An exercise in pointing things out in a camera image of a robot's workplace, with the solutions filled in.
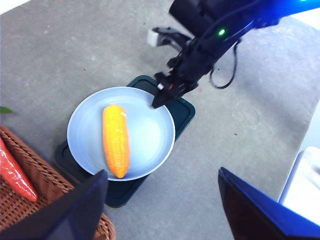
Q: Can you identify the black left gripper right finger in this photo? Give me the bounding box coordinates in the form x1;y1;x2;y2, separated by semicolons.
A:
218;166;320;240

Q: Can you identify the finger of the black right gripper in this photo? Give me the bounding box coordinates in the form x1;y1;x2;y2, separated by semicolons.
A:
151;88;181;109

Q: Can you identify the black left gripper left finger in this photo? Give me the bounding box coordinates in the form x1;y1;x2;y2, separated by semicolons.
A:
0;169;109;240

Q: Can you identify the blue round plate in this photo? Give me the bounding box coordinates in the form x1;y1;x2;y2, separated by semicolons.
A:
66;86;176;182

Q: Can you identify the yellow corn cob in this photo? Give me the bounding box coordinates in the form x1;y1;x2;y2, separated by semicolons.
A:
102;104;131;179

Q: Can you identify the brown wicker basket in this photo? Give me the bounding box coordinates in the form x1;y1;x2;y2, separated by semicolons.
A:
0;124;117;240

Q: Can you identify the black cutting board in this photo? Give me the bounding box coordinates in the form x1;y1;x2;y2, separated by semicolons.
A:
54;74;196;208

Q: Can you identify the orange carrot with green leaves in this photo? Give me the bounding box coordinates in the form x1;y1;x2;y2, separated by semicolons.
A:
0;106;39;203

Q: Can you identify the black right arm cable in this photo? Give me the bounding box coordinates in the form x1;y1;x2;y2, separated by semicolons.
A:
208;41;238;90

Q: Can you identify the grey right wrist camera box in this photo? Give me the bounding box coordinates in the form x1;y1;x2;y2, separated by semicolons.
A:
146;27;167;48

